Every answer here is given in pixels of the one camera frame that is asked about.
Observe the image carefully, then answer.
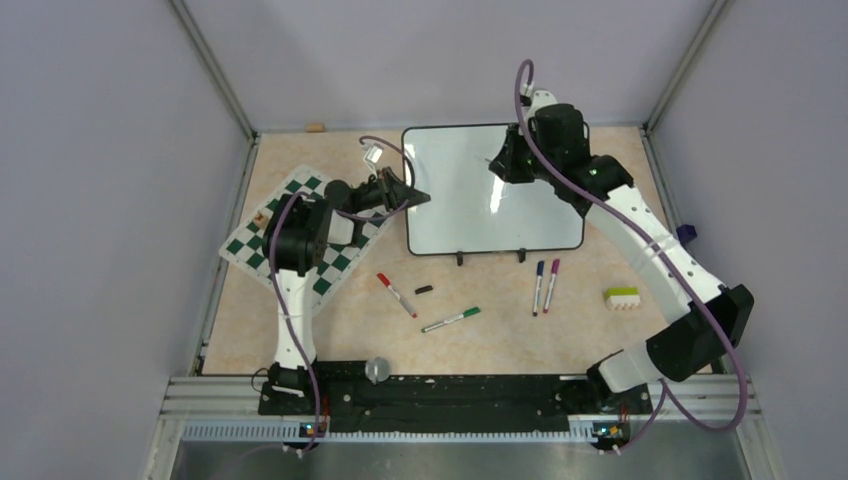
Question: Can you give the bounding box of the aluminium frame rail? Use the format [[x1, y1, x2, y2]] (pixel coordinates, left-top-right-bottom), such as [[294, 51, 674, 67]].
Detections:
[[144, 362, 738, 479]]

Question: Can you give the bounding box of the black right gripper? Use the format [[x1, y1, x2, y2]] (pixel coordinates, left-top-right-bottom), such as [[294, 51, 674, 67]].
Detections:
[[492, 123, 560, 184]]

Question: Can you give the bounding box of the green capped marker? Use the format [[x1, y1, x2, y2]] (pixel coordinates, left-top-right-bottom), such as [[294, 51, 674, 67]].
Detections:
[[420, 307, 481, 334]]

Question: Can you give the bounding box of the green white chess mat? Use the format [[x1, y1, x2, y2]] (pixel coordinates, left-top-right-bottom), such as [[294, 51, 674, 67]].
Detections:
[[219, 165, 392, 315]]

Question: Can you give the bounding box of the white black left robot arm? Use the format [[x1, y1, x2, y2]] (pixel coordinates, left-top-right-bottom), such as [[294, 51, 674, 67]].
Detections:
[[263, 167, 431, 414]]

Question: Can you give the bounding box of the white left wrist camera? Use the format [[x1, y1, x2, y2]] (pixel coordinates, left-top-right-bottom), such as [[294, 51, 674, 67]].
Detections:
[[363, 145, 383, 168]]

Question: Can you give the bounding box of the red capped marker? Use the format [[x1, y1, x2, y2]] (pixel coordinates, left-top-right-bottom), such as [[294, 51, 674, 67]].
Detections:
[[376, 272, 418, 318]]

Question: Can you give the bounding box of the pink capped marker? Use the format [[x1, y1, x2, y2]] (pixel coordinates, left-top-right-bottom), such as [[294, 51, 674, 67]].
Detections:
[[543, 258, 561, 314]]

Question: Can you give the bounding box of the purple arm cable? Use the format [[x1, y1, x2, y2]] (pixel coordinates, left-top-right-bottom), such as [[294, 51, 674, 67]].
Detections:
[[264, 135, 417, 458], [514, 59, 751, 455]]

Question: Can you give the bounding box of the white whiteboard black frame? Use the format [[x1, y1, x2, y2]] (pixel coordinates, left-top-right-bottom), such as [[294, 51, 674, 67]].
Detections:
[[401, 123, 585, 257]]

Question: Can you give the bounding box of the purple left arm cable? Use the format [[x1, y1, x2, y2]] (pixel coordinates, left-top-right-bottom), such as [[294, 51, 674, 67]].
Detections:
[[264, 135, 417, 458]]

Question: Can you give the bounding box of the purple block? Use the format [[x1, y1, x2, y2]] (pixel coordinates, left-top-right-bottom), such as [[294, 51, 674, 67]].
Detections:
[[676, 224, 698, 245]]

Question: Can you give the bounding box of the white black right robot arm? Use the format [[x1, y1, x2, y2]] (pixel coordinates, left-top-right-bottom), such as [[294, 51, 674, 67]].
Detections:
[[489, 86, 754, 412]]

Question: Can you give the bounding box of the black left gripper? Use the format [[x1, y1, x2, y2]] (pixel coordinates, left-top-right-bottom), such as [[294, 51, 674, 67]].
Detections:
[[350, 168, 430, 215]]

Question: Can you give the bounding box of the green white toy brick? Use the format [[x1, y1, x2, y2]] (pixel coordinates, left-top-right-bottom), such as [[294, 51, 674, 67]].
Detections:
[[603, 287, 642, 311]]

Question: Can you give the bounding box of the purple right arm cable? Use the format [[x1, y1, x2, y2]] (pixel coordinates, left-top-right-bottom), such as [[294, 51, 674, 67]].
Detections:
[[514, 59, 751, 455]]

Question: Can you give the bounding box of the blue capped marker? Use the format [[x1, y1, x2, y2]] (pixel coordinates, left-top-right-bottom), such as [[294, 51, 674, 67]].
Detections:
[[531, 260, 545, 317]]

